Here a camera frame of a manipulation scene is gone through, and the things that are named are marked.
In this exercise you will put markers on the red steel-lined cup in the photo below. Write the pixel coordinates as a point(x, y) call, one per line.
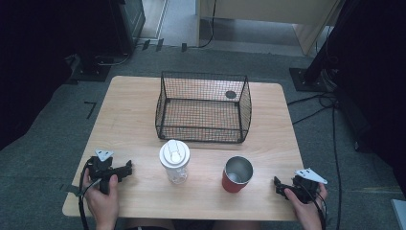
point(231, 186)

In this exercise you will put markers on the black stand base plate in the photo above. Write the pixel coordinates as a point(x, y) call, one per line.
point(91, 72)

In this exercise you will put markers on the person's right hand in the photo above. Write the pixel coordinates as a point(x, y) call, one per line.
point(308, 212)

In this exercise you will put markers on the beige wooden cabinet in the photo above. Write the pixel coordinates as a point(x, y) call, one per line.
point(271, 9)

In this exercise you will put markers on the round black sticker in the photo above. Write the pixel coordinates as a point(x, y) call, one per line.
point(230, 94)

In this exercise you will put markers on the clear cup with white lid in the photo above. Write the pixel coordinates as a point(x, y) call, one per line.
point(174, 155)

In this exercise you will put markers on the black stand with base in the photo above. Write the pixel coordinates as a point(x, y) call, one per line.
point(314, 72)

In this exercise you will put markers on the person's left hand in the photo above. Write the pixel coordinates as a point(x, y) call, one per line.
point(102, 204)

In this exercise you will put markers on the grey tape strip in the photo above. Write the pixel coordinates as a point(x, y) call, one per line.
point(72, 189)

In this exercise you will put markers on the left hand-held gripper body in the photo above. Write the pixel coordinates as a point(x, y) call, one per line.
point(99, 171)

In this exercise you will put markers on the dark cabinet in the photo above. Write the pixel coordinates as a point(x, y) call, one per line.
point(130, 22)

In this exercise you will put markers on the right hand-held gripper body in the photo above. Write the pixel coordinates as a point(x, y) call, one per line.
point(307, 188)

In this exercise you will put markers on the pale flat panel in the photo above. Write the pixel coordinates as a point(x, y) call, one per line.
point(399, 215)

